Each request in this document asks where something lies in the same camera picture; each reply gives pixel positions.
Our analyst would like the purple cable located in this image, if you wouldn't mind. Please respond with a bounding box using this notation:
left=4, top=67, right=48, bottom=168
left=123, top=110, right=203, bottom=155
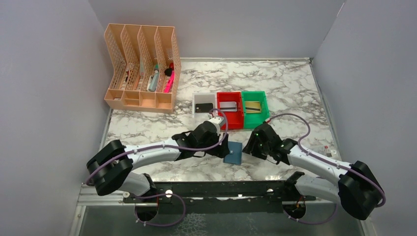
left=265, top=113, right=387, bottom=226
left=85, top=108, right=229, bottom=227

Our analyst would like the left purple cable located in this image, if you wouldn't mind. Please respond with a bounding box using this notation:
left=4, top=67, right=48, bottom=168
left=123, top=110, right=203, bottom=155
left=85, top=108, right=229, bottom=227

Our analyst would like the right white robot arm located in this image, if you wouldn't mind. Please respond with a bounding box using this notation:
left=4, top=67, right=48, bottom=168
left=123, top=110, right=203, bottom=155
left=243, top=122, right=385, bottom=220

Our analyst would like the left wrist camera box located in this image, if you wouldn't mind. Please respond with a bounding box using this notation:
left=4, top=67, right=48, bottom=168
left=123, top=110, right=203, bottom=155
left=208, top=116, right=226, bottom=131

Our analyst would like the silver credit card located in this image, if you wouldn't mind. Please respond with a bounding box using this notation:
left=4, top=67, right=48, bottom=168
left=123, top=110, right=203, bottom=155
left=219, top=101, right=238, bottom=112

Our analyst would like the black binder clip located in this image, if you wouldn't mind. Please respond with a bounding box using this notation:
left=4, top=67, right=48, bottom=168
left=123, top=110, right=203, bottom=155
left=164, top=67, right=174, bottom=77

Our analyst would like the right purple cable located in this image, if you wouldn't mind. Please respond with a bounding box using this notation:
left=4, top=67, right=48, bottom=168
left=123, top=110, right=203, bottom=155
left=265, top=113, right=387, bottom=226

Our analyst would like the peach plastic file organizer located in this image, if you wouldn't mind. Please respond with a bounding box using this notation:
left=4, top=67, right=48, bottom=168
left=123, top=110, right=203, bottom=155
left=104, top=24, right=181, bottom=113

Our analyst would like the clear plastic packet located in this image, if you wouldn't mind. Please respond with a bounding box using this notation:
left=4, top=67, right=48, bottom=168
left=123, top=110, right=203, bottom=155
left=311, top=145, right=340, bottom=160

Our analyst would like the teal grey stapler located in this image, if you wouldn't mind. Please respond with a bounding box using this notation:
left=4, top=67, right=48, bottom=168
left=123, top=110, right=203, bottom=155
left=147, top=64, right=159, bottom=92

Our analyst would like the pink highlighter pen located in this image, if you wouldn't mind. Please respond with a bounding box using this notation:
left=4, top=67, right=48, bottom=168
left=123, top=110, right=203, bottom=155
left=164, top=70, right=175, bottom=93

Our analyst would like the red plastic bin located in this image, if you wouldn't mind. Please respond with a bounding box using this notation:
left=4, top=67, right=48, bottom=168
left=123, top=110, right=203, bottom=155
left=217, top=91, right=244, bottom=129

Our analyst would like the black credit card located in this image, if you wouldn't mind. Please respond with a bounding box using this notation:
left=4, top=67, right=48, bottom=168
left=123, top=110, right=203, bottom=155
left=195, top=103, right=213, bottom=113

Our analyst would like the blue leather card holder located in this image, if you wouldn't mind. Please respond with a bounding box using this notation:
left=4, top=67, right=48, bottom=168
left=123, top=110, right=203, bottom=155
left=223, top=142, right=243, bottom=165

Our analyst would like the white plastic bin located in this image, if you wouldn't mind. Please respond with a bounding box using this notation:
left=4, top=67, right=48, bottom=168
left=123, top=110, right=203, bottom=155
left=192, top=92, right=217, bottom=118

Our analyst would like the gold credit card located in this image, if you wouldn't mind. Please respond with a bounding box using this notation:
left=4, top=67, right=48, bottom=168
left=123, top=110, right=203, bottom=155
left=245, top=101, right=262, bottom=114

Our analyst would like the green plastic bin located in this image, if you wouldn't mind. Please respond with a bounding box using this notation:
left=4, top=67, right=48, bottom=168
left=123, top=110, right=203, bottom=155
left=241, top=91, right=270, bottom=129

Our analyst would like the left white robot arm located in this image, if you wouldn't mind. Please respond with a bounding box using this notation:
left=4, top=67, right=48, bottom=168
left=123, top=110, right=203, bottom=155
left=85, top=121, right=230, bottom=199

